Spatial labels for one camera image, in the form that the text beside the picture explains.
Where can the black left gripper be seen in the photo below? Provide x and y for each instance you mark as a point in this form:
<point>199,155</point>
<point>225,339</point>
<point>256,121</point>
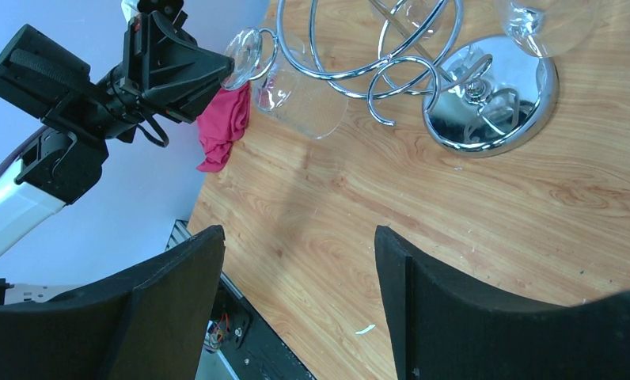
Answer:
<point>161,73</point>

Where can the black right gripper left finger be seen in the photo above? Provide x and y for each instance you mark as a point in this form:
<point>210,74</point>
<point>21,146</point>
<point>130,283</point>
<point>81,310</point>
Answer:
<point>145,322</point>

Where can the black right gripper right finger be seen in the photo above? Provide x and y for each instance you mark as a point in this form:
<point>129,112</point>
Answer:
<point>446,324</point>

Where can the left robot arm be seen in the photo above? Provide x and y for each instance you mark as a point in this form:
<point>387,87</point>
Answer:
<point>63,160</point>

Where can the chrome wine glass rack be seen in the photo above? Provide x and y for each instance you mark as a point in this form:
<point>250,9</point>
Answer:
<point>480,100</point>

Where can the pink cloth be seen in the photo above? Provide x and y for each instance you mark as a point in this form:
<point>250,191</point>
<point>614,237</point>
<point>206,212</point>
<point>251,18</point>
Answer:
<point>222,124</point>

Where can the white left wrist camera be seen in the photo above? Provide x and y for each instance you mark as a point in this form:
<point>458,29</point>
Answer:
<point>147,6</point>

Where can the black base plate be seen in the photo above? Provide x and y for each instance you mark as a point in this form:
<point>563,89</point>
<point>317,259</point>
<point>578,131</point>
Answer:
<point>251,347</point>

